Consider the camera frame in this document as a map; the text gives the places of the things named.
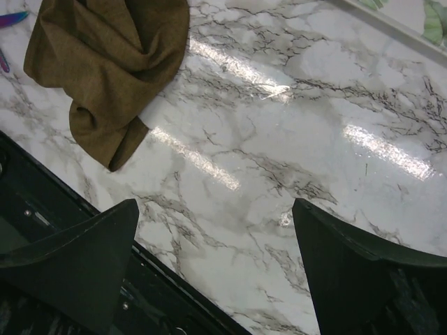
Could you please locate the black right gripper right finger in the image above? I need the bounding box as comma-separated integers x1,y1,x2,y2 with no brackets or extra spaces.
293,198,446,334

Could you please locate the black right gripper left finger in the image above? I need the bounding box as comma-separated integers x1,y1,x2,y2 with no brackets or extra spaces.
1,199,139,334

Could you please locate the brown cloth napkin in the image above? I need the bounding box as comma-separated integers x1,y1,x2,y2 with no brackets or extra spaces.
24,0,189,171

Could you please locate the iridescent rainbow spoon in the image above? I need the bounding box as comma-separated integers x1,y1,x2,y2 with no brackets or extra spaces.
0,50,10,73

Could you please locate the white leaf-pattern tray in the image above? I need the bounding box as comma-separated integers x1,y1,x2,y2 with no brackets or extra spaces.
345,0,446,56

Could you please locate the black metal base frame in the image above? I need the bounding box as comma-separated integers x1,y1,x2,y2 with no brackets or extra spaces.
1,135,245,334

